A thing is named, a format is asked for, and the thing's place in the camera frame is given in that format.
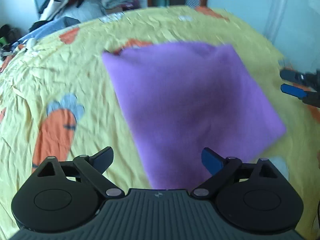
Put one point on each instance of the grey folded quilt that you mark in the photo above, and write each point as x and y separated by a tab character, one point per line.
82	11

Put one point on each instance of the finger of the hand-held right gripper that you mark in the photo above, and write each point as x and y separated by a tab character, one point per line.
290	75
292	90

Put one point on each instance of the blue blanket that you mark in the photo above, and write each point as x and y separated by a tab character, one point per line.
47	28

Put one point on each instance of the yellow carrot print bedsheet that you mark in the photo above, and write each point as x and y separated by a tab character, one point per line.
75	80

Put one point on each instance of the purple knit sweater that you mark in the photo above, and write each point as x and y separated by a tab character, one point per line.
187	92

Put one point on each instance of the dark backpack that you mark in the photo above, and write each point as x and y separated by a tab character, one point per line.
10	31

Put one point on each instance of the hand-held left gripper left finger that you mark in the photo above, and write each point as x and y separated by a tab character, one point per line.
102	160

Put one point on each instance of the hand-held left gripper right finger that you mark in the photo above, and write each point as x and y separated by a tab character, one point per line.
212	161

